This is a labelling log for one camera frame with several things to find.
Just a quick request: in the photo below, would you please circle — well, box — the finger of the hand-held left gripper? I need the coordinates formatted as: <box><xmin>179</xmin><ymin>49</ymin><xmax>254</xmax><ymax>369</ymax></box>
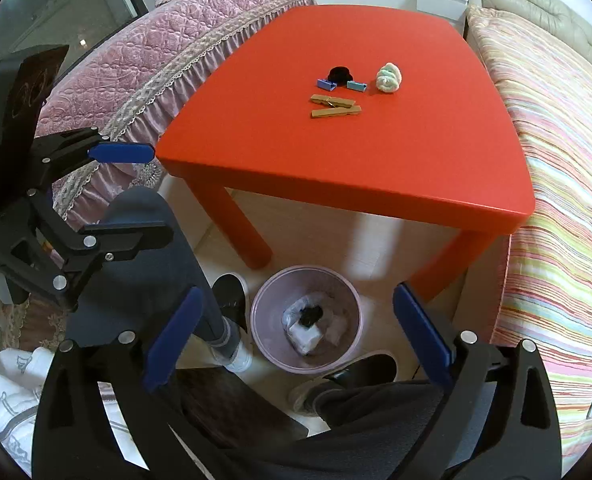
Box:
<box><xmin>26</xmin><ymin>127</ymin><xmax>155</xmax><ymax>196</ymax></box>
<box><xmin>10</xmin><ymin>193</ymin><xmax>175</xmax><ymax>308</ymax></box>

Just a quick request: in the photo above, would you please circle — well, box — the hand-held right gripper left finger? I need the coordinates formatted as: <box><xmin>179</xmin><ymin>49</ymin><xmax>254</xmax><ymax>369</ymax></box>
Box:
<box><xmin>32</xmin><ymin>286</ymin><xmax>217</xmax><ymax>480</ymax></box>

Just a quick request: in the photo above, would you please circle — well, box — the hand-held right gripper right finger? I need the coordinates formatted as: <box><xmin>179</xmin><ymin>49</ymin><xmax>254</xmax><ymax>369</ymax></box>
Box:
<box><xmin>394</xmin><ymin>283</ymin><xmax>562</xmax><ymax>480</ymax></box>

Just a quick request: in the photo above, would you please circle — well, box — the pink waste bin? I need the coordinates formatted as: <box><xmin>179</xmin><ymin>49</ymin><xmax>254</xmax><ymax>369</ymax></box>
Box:
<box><xmin>252</xmin><ymin>266</ymin><xmax>363</xmax><ymax>374</ymax></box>

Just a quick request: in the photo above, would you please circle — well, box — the wooden clothespin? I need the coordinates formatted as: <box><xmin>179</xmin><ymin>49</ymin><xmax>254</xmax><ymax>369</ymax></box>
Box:
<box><xmin>310</xmin><ymin>94</ymin><xmax>357</xmax><ymax>109</ymax></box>
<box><xmin>311</xmin><ymin>105</ymin><xmax>363</xmax><ymax>120</ymax></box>

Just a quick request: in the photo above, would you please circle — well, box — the green white tissue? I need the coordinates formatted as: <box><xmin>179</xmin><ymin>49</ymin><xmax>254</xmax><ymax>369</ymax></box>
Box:
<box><xmin>376</xmin><ymin>62</ymin><xmax>403</xmax><ymax>95</ymax></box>

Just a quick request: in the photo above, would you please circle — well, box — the person's left leg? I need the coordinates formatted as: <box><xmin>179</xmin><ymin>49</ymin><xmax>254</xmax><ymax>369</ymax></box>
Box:
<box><xmin>76</xmin><ymin>187</ymin><xmax>249</xmax><ymax>361</ymax></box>

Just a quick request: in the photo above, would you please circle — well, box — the person's leg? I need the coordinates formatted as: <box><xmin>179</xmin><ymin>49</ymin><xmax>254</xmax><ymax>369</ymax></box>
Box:
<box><xmin>76</xmin><ymin>187</ymin><xmax>249</xmax><ymax>361</ymax></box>
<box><xmin>226</xmin><ymin>380</ymin><xmax>476</xmax><ymax>480</ymax></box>

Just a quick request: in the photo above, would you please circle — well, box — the person's right shoe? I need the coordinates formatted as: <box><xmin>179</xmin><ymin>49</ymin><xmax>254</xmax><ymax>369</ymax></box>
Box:
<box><xmin>288</xmin><ymin>352</ymin><xmax>399</xmax><ymax>416</ymax></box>

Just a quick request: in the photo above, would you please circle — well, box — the person's shoe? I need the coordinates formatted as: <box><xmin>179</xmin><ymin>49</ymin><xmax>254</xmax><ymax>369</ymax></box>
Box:
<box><xmin>288</xmin><ymin>352</ymin><xmax>399</xmax><ymax>416</ymax></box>
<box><xmin>211</xmin><ymin>274</ymin><xmax>255</xmax><ymax>374</ymax></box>

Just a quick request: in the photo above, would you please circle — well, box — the person's left shoe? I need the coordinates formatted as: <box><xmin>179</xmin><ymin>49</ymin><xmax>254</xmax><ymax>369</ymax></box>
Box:
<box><xmin>211</xmin><ymin>274</ymin><xmax>255</xmax><ymax>374</ymax></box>

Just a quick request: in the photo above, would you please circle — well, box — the person's right leg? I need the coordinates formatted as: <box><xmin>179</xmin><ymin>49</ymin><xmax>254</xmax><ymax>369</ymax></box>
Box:
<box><xmin>226</xmin><ymin>380</ymin><xmax>476</xmax><ymax>480</ymax></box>

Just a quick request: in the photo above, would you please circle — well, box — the small black scrap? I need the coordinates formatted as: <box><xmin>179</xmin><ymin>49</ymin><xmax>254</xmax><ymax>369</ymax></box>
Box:
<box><xmin>298</xmin><ymin>306</ymin><xmax>324</xmax><ymax>328</ymax></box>

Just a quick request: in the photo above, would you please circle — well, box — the pink quilted bedspread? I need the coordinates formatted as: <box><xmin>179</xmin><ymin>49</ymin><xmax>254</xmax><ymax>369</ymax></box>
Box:
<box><xmin>33</xmin><ymin>0</ymin><xmax>317</xmax><ymax>231</ymax></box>

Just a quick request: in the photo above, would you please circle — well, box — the white crumpled wrapper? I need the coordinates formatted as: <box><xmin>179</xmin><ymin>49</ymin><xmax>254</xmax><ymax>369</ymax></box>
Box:
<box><xmin>282</xmin><ymin>296</ymin><xmax>349</xmax><ymax>356</ymax></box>

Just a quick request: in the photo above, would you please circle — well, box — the dark framed window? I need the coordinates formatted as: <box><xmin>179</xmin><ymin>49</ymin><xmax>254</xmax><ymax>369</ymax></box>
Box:
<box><xmin>0</xmin><ymin>0</ymin><xmax>147</xmax><ymax>61</ymax></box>

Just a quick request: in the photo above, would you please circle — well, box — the white patterned cloth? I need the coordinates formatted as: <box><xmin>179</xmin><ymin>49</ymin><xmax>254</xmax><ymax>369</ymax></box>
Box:
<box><xmin>0</xmin><ymin>280</ymin><xmax>127</xmax><ymax>476</ymax></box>

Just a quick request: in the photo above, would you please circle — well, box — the red table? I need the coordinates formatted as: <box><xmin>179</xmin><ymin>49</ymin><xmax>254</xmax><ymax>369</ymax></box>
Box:
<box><xmin>155</xmin><ymin>4</ymin><xmax>536</xmax><ymax>298</ymax></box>

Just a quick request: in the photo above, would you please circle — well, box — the striped bed blanket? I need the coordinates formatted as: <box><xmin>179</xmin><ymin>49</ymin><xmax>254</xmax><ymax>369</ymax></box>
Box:
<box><xmin>466</xmin><ymin>5</ymin><xmax>592</xmax><ymax>476</ymax></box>

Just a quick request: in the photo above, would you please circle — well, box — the white nightstand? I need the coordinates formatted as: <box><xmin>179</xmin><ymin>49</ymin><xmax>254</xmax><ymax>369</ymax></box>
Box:
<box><xmin>416</xmin><ymin>0</ymin><xmax>469</xmax><ymax>26</ymax></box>

